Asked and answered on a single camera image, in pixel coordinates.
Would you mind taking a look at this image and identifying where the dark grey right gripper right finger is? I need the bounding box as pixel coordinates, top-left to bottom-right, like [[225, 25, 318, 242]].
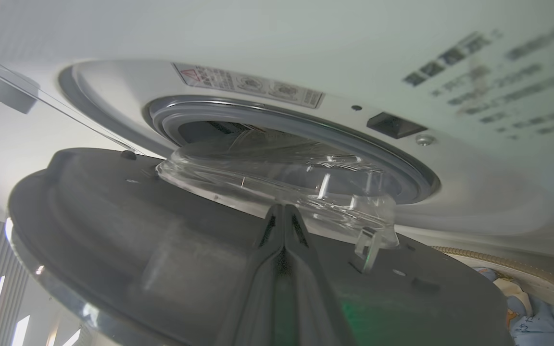
[[285, 204, 355, 346]]

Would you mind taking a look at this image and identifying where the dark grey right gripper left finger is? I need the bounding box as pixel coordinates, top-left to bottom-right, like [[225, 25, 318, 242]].
[[214, 204, 286, 346]]

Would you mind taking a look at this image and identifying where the dark grey round glass door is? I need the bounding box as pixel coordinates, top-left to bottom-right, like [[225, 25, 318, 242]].
[[8, 129, 516, 346]]

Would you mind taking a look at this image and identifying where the blue patterned garment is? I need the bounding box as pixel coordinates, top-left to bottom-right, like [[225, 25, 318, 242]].
[[473, 267, 554, 346]]

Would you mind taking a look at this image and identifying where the black door latch socket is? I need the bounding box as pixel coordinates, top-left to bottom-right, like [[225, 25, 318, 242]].
[[366, 111, 428, 140]]

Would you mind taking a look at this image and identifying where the cream perforated laundry basket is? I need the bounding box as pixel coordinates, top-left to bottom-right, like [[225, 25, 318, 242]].
[[432, 245, 554, 339]]

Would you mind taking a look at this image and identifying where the white front-load washing machine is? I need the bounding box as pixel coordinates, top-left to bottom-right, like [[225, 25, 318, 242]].
[[0, 0, 554, 270]]

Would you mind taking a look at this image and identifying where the white warning label sticker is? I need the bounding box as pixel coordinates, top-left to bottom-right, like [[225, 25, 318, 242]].
[[173, 62, 325, 109]]

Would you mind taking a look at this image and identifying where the black text instruction sticker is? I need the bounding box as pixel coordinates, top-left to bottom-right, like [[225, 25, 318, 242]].
[[402, 23, 554, 141]]

